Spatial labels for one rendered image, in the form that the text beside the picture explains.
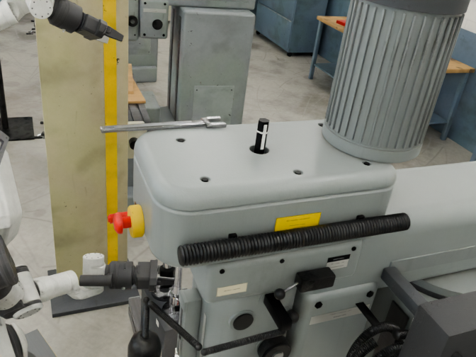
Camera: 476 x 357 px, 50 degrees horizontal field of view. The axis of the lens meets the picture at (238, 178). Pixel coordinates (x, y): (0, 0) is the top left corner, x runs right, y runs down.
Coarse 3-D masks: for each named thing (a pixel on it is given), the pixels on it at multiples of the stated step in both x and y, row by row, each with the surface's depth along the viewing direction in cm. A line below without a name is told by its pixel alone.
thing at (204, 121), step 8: (192, 120) 101; (200, 120) 101; (208, 120) 102; (216, 120) 103; (104, 128) 93; (112, 128) 94; (120, 128) 94; (128, 128) 94; (136, 128) 95; (144, 128) 96; (152, 128) 96; (160, 128) 97; (168, 128) 98
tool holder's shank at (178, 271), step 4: (176, 268) 150; (180, 268) 150; (176, 272) 151; (180, 272) 151; (176, 276) 151; (180, 276) 152; (176, 280) 152; (180, 280) 153; (176, 284) 153; (180, 284) 153; (176, 288) 154; (180, 288) 154; (172, 292) 155; (176, 292) 154
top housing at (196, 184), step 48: (144, 144) 91; (192, 144) 93; (240, 144) 95; (288, 144) 98; (144, 192) 88; (192, 192) 80; (240, 192) 82; (288, 192) 85; (336, 192) 89; (384, 192) 94; (192, 240) 83
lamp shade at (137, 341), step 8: (136, 336) 106; (152, 336) 106; (128, 344) 107; (136, 344) 104; (144, 344) 104; (152, 344) 105; (160, 344) 107; (128, 352) 106; (136, 352) 104; (144, 352) 104; (152, 352) 105; (160, 352) 107
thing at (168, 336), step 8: (160, 288) 168; (168, 288) 169; (144, 296) 168; (152, 296) 165; (160, 296) 164; (168, 296) 164; (160, 304) 163; (168, 304) 161; (152, 312) 162; (168, 312) 158; (152, 320) 164; (160, 320) 157; (176, 320) 156; (152, 328) 165; (160, 328) 157; (168, 328) 154; (160, 336) 158; (168, 336) 155; (176, 336) 157; (168, 344) 157; (176, 344) 159; (168, 352) 159
